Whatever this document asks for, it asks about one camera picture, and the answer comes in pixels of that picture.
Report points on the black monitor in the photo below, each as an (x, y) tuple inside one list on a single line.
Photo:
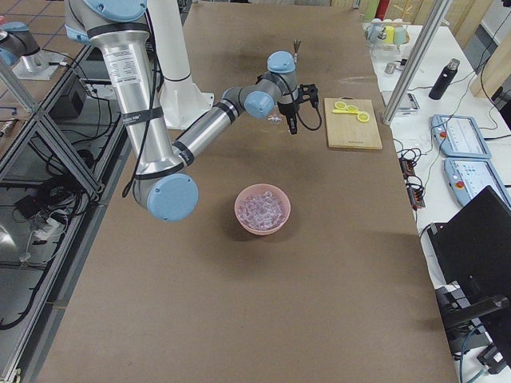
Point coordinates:
[(473, 248)]

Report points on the yellow plastic cup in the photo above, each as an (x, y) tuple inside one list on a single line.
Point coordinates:
[(388, 34)]

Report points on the digital kitchen scale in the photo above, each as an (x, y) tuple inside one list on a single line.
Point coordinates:
[(408, 105)]

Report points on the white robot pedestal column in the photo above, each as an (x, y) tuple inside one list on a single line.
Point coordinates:
[(169, 36)]

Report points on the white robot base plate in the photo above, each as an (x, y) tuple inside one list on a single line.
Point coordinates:
[(182, 108)]

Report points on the wooden cutting board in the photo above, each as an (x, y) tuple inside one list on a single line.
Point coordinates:
[(346, 132)]

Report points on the pink bowl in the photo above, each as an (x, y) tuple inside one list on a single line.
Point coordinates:
[(256, 189)]

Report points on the black thermos bottle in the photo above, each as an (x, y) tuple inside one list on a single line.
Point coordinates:
[(444, 79)]

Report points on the blue teach pendant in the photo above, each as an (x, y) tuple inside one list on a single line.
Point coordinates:
[(459, 136), (469, 176)]

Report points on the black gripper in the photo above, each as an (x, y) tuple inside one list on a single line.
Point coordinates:
[(287, 109)]

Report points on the steel double jigger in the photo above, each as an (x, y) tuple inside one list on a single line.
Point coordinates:
[(296, 46)]

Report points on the clear ice cubes pile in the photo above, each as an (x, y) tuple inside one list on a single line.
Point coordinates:
[(261, 212)]

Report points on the clear wine glass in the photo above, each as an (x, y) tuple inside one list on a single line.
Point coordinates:
[(274, 119)]

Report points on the brown table mat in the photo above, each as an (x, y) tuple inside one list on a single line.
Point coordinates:
[(340, 293)]

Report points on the aluminium frame post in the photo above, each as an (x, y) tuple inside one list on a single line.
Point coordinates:
[(426, 36)]

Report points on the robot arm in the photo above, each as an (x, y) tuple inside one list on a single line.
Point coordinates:
[(123, 32)]

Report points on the top lemon slice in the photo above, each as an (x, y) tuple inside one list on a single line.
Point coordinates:
[(363, 117)]

